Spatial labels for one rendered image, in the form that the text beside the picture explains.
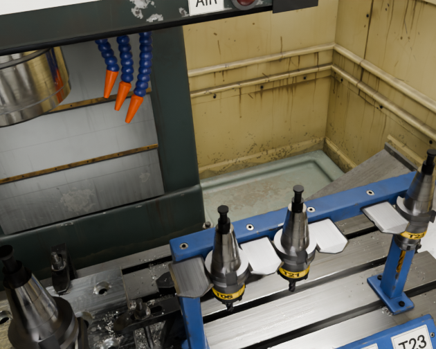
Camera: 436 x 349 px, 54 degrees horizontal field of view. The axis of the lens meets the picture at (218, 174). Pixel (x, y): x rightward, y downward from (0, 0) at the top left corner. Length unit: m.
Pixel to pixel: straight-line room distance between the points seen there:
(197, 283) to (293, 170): 1.31
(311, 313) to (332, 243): 0.33
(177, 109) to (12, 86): 0.71
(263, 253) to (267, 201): 1.07
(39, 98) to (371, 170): 1.19
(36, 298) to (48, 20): 0.24
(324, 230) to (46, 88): 0.45
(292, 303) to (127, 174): 0.56
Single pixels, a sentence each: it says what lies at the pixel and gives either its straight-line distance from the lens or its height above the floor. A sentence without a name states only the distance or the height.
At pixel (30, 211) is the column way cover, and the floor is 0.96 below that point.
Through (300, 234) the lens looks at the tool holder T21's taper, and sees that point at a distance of 0.63.
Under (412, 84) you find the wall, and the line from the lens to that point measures 1.43.
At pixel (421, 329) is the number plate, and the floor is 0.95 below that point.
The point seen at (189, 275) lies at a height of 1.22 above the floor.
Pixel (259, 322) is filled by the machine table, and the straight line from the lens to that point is 0.97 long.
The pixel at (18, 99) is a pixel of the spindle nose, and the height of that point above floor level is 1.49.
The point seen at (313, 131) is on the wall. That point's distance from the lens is 1.90.
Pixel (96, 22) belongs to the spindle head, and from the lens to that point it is 0.37.
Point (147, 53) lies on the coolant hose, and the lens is 0.57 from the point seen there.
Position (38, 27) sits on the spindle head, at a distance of 0.37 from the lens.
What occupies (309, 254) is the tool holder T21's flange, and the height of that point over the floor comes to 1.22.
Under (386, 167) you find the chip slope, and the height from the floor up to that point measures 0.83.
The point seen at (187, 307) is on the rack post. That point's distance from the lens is 0.75.
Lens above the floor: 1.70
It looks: 37 degrees down
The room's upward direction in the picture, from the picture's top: 4 degrees counter-clockwise
